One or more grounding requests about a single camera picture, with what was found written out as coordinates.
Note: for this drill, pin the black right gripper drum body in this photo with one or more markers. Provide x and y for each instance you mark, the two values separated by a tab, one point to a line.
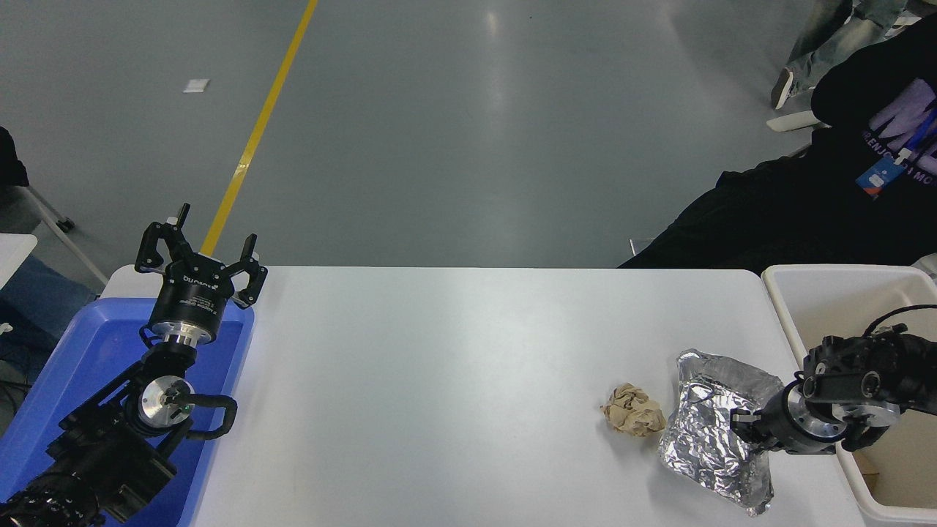
776	428

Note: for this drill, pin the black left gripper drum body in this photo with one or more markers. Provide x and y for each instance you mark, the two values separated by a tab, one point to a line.
192	293

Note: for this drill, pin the silver foil tray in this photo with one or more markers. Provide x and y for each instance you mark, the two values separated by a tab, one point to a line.
703	439

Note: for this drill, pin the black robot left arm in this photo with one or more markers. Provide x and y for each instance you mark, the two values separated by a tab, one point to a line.
110	454

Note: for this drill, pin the crumpled tan paper ball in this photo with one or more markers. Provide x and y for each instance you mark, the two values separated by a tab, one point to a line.
633	411

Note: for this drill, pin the blue plastic tray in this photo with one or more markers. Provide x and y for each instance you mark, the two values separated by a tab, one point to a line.
80	351

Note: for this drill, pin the large pale plastic bin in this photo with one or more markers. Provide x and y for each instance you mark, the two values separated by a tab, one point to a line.
827	307

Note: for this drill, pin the blue fabric bundle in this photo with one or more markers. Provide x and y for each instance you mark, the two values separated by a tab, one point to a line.
40	296

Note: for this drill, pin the small white side table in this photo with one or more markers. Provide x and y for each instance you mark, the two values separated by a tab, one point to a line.
13	256

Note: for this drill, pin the white paper scrap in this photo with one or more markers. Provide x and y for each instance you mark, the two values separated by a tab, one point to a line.
195	86

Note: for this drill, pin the person at edge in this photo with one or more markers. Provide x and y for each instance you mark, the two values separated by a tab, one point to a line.
9	157

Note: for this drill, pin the person in black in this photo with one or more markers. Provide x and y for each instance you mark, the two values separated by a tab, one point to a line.
768	219

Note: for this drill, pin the blue white id badge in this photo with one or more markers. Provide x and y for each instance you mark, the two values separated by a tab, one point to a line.
878	178

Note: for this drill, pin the white flat plastic piece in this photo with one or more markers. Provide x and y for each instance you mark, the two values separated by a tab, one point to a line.
794	121

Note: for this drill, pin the person standing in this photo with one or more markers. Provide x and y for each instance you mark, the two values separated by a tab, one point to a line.
834	44

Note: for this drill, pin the grey metal chair frame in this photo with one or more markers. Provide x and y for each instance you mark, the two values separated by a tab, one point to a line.
45	212

